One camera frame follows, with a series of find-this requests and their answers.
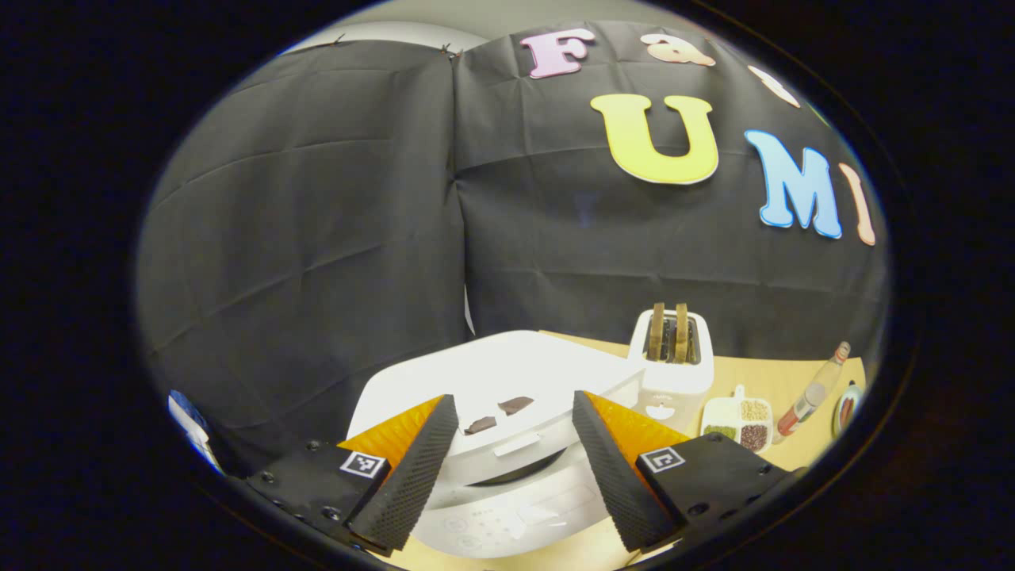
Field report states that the white divided bean dish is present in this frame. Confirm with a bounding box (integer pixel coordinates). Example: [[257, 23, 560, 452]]
[[701, 385, 775, 455]]

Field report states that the green plate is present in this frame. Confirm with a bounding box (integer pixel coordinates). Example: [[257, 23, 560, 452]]
[[832, 381, 866, 436]]

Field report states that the blue white object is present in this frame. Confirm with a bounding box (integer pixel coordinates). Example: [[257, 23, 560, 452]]
[[167, 389, 220, 470]]

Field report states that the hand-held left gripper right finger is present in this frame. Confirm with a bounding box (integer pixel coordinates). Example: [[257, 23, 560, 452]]
[[572, 390, 794, 554]]

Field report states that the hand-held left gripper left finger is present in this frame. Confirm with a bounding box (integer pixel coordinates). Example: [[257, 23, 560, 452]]
[[246, 394, 460, 554]]

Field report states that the black backdrop cloth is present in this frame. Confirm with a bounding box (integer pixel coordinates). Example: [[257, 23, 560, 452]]
[[136, 20, 889, 477]]

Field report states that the clear bottle with red label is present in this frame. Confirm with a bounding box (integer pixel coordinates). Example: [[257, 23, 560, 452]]
[[772, 341, 852, 446]]

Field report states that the white rice cooker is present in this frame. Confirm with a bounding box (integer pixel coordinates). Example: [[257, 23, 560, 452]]
[[347, 330, 645, 560]]

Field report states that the white toaster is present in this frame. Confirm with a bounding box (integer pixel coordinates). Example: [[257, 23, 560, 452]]
[[628, 308, 715, 436]]

